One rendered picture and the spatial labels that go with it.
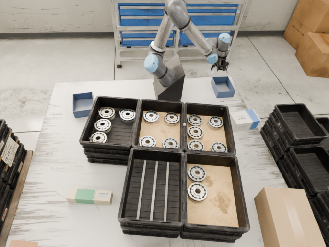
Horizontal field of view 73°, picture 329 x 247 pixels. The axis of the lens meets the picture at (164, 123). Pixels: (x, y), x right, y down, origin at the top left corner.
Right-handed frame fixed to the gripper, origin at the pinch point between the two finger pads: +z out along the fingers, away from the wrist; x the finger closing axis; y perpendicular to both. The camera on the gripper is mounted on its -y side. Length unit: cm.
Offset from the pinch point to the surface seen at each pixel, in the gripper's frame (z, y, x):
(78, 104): 3, 13, -115
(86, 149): -10, 67, -97
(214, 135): 2, 60, -18
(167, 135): -2, 57, -48
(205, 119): 2, 46, -21
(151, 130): -3, 53, -59
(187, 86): 14.4, -5.3, -24.8
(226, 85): 18.5, -5.6, 11.7
